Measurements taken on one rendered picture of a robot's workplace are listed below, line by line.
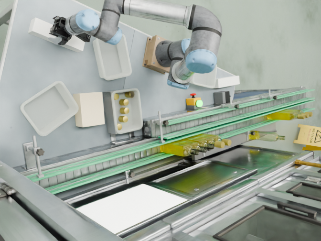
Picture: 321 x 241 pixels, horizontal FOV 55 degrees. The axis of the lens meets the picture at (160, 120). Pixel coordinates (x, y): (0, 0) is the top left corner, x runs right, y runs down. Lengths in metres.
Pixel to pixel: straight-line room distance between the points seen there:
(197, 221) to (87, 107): 0.74
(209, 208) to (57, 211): 0.89
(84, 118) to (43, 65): 0.31
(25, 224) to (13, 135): 1.01
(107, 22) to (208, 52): 0.41
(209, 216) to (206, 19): 0.74
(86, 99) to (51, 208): 1.07
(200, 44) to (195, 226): 0.67
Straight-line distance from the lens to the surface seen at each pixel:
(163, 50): 1.72
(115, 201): 1.39
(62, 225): 0.44
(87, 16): 1.21
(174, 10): 1.26
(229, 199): 1.38
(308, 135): 4.91
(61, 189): 1.38
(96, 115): 1.55
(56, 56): 1.56
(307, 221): 1.29
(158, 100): 1.87
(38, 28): 1.49
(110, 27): 1.27
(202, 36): 1.21
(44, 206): 0.51
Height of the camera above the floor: 2.19
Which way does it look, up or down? 50 degrees down
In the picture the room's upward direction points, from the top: 95 degrees clockwise
